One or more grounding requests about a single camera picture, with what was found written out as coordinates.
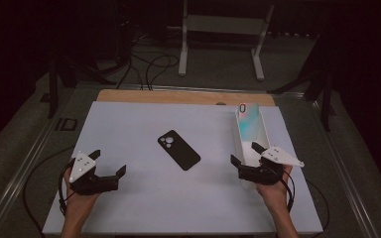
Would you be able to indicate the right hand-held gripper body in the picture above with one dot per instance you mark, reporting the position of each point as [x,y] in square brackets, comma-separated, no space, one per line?
[261,173]

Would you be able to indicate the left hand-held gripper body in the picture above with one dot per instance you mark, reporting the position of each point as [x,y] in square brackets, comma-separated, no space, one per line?
[91,185]

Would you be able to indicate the white rectangular tray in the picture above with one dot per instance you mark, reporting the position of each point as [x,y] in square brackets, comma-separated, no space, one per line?
[248,155]

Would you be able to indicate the iridescent phone case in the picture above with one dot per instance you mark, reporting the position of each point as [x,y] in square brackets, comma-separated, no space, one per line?
[249,129]

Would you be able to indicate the black phone case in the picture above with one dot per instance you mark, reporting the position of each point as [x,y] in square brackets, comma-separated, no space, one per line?
[180,152]

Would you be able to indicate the person's left hand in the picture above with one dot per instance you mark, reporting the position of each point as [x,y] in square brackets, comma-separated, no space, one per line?
[79,205]

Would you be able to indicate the person's right hand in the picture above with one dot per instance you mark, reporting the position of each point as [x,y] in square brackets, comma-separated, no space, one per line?
[274,193]

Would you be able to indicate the white board sheet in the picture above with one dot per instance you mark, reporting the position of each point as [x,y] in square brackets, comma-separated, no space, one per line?
[195,205]

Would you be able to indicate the black tripod stand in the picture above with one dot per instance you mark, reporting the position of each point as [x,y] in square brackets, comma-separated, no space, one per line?
[53,89]
[325,99]

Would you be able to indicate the wooden table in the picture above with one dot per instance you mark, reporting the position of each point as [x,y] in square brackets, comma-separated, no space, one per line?
[178,97]

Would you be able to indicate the white metal stand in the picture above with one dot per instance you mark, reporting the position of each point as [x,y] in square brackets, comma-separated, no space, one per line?
[225,24]

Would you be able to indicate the black rectangular floor frame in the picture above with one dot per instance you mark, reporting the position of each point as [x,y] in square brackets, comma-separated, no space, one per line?
[59,124]

